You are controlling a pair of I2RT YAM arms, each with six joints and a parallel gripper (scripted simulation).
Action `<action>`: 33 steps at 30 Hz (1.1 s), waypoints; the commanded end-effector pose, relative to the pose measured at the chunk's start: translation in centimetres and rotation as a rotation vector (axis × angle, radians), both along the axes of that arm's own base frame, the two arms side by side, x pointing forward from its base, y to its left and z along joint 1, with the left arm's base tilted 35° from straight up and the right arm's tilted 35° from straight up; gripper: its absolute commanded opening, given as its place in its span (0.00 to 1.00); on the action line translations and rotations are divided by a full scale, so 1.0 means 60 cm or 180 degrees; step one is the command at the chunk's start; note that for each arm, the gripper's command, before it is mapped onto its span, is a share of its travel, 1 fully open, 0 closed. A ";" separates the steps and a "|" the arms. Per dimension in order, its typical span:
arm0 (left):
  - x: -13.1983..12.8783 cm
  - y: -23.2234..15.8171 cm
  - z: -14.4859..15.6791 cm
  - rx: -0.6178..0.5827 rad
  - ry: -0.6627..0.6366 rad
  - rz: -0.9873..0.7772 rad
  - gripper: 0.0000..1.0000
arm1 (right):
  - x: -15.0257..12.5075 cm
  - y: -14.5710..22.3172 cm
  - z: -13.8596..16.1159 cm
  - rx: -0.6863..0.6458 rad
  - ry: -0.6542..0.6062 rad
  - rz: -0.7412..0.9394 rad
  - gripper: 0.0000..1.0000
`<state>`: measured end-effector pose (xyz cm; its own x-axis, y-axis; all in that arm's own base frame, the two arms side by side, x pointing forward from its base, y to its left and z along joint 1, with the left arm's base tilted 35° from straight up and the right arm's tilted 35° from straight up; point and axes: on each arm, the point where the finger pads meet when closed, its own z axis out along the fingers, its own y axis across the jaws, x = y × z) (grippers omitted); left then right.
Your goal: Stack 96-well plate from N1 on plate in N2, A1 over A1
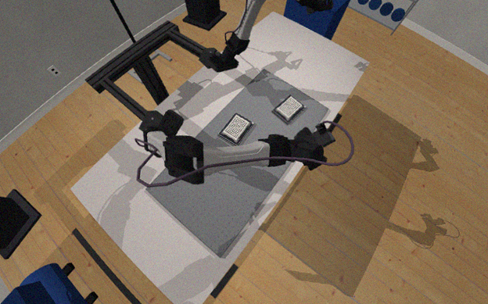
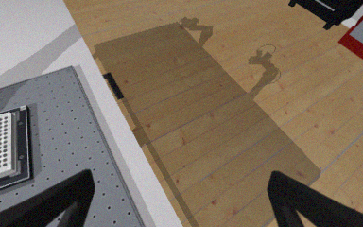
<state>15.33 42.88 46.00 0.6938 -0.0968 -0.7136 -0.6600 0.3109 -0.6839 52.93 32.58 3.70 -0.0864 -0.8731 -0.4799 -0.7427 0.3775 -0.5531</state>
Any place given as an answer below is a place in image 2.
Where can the white well plate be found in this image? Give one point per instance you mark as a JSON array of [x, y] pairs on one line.
[[8, 144]]

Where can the grey flat rectangular plate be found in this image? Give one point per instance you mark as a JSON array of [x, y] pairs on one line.
[[65, 139]]

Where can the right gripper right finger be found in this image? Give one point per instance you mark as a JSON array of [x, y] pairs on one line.
[[287, 195]]

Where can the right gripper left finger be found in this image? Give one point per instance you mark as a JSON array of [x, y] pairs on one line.
[[73, 195]]

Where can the dark grey rectangular plate nest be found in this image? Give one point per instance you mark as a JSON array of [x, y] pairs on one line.
[[25, 172]]

